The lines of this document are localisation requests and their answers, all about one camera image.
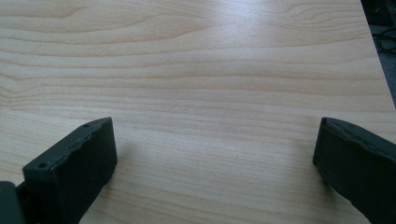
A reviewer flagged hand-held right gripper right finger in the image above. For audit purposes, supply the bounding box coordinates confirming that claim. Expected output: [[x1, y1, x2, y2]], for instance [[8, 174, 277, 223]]
[[312, 117, 396, 224]]

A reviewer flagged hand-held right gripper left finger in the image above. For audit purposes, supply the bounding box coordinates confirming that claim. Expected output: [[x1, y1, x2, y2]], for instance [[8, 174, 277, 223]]
[[21, 117, 119, 224]]

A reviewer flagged black metal stand base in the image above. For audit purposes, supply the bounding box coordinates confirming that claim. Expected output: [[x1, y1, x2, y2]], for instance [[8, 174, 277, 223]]
[[360, 0, 396, 27]]

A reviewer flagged black floor cable loop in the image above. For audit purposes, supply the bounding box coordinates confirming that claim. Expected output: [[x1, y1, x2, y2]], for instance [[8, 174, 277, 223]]
[[373, 28, 396, 54]]

